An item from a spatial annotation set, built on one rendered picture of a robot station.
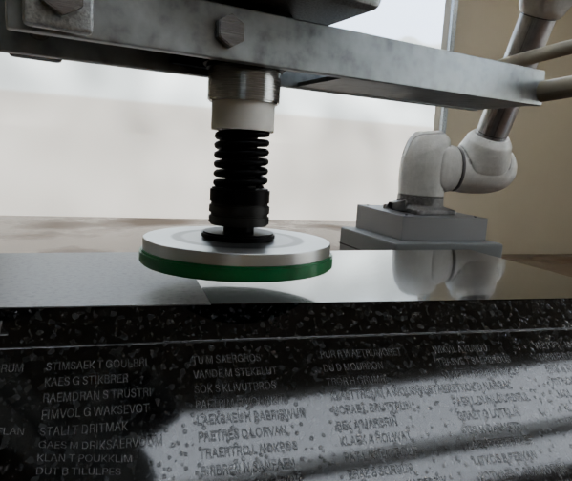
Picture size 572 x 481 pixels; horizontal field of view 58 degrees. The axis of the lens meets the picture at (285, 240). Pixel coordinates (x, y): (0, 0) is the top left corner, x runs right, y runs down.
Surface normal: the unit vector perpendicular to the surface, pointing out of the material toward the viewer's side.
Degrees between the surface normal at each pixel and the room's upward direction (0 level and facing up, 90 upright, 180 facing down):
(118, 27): 90
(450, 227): 90
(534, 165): 90
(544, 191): 90
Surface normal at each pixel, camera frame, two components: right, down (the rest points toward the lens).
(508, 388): 0.22, -0.59
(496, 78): 0.52, 0.15
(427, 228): 0.32, 0.15
